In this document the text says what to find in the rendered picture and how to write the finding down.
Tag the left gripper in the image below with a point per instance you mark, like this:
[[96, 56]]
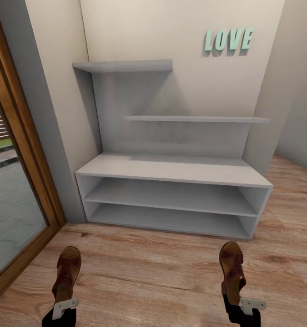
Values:
[[68, 319]]

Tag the door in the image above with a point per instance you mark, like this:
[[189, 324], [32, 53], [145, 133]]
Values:
[[30, 210]]

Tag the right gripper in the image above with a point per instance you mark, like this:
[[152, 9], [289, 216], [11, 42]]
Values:
[[236, 315]]

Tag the sandal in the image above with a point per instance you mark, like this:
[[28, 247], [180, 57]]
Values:
[[231, 260], [68, 268]]

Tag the decorative sign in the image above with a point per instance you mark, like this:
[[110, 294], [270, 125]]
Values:
[[234, 39]]

